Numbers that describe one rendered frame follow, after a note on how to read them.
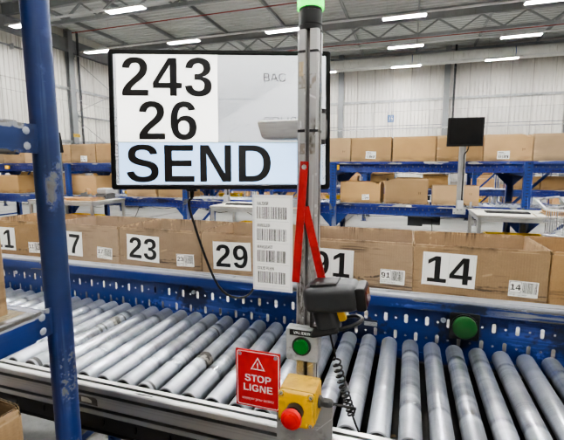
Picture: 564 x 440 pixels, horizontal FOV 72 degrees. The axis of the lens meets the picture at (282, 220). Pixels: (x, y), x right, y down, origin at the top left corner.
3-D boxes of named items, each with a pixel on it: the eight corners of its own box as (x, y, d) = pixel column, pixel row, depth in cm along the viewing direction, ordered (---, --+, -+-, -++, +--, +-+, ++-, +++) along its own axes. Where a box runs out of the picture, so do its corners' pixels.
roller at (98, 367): (80, 371, 104) (89, 388, 104) (186, 305, 153) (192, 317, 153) (69, 377, 105) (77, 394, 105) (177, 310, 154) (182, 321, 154)
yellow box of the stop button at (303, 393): (274, 429, 74) (274, 394, 73) (288, 402, 82) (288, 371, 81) (351, 445, 70) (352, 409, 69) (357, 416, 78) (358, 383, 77)
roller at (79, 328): (8, 378, 113) (-1, 364, 114) (129, 314, 162) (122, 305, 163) (17, 370, 112) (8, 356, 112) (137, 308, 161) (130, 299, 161)
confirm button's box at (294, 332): (285, 360, 78) (285, 327, 77) (289, 353, 81) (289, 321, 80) (318, 365, 76) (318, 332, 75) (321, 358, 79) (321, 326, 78)
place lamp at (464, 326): (451, 338, 120) (453, 316, 119) (451, 336, 122) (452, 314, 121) (477, 340, 118) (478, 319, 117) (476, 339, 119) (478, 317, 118)
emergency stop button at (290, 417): (278, 430, 71) (278, 409, 71) (285, 415, 76) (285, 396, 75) (299, 435, 70) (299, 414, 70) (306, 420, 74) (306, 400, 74)
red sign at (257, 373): (236, 403, 85) (235, 347, 83) (237, 401, 86) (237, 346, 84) (307, 418, 80) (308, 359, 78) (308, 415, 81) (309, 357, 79)
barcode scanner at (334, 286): (371, 341, 69) (364, 284, 68) (306, 341, 72) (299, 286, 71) (374, 326, 75) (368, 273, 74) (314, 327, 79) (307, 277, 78)
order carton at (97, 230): (49, 259, 179) (46, 223, 176) (98, 246, 206) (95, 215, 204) (120, 265, 166) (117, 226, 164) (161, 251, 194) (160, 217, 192)
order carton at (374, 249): (299, 282, 142) (299, 237, 140) (316, 264, 170) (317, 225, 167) (412, 293, 130) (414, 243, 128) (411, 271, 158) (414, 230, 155)
